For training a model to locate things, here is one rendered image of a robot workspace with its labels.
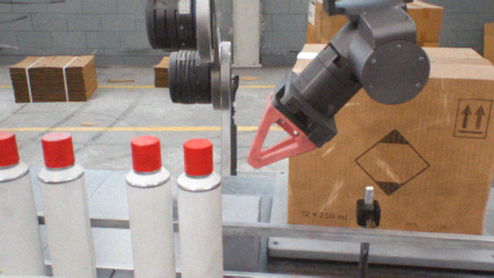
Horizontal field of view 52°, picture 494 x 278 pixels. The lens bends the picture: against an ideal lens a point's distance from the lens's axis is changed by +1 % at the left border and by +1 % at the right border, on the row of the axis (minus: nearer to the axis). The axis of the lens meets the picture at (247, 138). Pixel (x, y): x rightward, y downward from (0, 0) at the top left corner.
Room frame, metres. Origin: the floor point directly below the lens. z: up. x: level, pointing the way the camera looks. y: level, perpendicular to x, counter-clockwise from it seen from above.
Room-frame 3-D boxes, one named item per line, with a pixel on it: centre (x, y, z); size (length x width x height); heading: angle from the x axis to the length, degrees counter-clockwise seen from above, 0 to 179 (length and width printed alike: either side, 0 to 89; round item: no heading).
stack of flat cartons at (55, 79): (4.65, 1.80, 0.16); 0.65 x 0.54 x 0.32; 95
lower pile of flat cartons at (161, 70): (5.16, 0.61, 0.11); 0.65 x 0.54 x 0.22; 88
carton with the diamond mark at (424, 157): (0.82, -0.23, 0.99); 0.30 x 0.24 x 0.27; 79
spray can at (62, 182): (0.54, 0.22, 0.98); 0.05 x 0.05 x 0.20
